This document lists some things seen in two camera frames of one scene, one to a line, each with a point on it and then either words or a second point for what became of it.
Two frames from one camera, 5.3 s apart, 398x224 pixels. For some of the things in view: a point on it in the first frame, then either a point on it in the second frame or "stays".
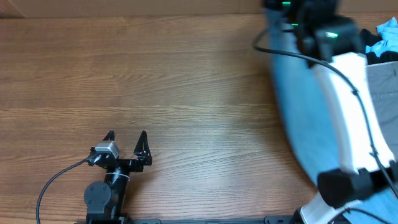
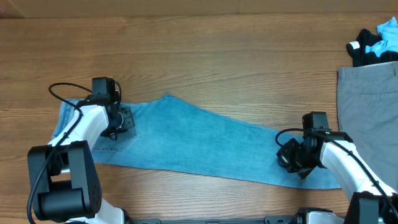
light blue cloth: x=388 y=32 stays
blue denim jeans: x=308 y=119 -> x=175 y=136
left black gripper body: x=128 y=165 -> x=125 y=121
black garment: x=367 y=38 stays
